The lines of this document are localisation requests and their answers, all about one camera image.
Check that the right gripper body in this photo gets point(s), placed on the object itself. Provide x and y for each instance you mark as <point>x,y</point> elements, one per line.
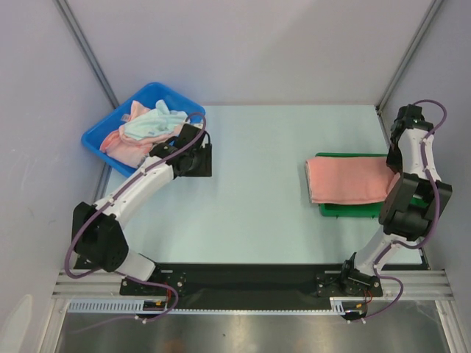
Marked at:
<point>394,162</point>

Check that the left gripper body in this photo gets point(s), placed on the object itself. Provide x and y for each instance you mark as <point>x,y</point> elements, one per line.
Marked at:
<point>201,164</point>

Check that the pink towel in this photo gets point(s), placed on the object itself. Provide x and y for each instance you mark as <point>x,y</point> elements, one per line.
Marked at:
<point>128,151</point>
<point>349,180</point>

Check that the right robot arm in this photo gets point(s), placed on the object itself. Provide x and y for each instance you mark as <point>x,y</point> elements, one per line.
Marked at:
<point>412,208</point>

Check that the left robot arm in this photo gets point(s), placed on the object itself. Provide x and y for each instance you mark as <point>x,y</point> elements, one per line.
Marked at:
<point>98,229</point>

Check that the green plastic tray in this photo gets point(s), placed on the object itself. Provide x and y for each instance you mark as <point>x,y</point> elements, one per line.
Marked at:
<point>352,211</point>

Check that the light blue towel in bin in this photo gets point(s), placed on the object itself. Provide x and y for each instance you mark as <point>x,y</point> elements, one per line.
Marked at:
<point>144,123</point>

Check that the pink towel in bin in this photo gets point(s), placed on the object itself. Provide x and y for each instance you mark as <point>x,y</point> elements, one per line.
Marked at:
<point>128,151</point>

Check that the blue plastic bin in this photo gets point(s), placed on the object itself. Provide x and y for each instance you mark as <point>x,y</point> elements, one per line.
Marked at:
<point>148,96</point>

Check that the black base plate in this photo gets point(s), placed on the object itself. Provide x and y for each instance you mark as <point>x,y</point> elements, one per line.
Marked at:
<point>259,287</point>

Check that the aluminium frame rail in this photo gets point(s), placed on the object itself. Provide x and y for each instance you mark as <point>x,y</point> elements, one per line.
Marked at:
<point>418,285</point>

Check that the white slotted cable duct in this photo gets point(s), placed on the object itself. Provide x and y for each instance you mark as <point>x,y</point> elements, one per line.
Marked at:
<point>123,306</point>

